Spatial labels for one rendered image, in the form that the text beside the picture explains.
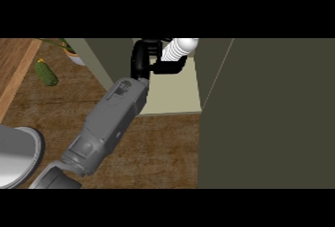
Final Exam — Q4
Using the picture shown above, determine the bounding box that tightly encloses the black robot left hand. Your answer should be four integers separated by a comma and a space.
130, 37, 191, 82

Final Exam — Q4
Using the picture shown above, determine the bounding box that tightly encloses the pale open cabinet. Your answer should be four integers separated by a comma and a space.
64, 37, 204, 118

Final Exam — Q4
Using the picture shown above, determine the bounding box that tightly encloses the dark grey cabinet door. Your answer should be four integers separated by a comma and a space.
192, 37, 335, 190

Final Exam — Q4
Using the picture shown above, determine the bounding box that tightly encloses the potted plant in white pot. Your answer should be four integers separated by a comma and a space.
36, 37, 87, 67

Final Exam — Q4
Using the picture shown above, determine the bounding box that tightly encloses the green cucumber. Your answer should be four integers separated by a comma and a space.
33, 58, 61, 87

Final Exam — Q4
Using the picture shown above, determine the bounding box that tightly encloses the pale wooden board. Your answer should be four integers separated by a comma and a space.
0, 37, 45, 124

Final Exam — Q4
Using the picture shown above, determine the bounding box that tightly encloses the grey round metal pot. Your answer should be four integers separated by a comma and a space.
0, 123, 47, 190

